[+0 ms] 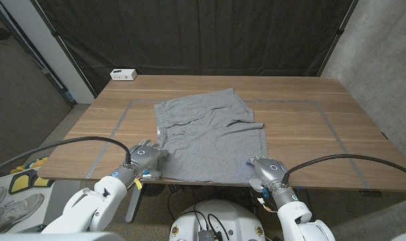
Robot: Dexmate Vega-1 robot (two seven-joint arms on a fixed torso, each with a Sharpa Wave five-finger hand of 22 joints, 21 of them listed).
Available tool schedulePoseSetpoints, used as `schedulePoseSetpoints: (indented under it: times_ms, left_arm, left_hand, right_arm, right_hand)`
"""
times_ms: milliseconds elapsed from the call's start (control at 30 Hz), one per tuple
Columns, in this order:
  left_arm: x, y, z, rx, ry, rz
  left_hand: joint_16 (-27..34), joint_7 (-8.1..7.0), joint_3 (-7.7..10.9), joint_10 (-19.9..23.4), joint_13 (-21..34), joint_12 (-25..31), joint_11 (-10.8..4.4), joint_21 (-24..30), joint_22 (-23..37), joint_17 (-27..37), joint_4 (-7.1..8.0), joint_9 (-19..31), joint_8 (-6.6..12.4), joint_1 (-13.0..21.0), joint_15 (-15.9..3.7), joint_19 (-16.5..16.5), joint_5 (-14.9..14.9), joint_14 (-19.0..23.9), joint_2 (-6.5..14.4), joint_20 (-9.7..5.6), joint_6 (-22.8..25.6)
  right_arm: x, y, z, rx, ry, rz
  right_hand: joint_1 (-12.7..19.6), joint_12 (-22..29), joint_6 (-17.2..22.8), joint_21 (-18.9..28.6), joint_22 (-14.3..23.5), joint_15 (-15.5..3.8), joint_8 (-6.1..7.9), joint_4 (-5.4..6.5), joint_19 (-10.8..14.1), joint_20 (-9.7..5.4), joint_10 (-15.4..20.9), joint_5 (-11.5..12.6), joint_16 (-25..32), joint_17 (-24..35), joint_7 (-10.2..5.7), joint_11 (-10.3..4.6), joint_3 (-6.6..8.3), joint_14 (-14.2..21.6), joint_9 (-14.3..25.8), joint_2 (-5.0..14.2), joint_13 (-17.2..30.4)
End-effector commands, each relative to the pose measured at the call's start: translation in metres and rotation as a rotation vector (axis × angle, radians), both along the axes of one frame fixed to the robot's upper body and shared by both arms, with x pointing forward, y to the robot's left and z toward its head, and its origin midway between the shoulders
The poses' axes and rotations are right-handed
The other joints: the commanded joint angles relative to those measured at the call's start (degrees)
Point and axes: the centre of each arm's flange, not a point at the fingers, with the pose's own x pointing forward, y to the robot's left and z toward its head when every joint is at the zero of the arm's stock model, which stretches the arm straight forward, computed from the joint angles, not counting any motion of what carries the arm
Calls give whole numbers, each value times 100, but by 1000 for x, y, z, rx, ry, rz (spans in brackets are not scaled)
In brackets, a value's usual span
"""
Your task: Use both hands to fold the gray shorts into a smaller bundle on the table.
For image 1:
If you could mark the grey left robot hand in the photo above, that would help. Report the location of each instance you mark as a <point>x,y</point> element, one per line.
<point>144,155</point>

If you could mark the gray shorts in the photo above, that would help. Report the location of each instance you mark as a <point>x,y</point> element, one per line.
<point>209,140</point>

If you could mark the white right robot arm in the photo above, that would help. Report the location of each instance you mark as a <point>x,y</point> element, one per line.
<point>296,217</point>

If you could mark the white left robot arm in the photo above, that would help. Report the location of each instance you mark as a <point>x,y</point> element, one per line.
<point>89,207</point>

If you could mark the black ribbed round object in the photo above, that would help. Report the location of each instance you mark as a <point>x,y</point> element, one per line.
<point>153,189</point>

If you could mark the white table leg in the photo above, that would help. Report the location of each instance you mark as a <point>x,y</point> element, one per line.
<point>134,207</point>

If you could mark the white power strip box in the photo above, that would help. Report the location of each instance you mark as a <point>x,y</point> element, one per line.
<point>123,74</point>

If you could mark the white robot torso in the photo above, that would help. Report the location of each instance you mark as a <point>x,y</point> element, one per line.
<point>229,214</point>

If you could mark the yellow cloth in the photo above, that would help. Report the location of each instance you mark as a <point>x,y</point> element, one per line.
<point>35,163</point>

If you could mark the yellow and black pad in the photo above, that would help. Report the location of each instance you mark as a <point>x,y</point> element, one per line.
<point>22,182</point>

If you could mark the black backdrop curtain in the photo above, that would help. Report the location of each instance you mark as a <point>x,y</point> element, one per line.
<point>189,33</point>

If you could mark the black backdrop stand pole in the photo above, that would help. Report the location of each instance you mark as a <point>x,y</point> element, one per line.
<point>65,50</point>
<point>338,33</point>

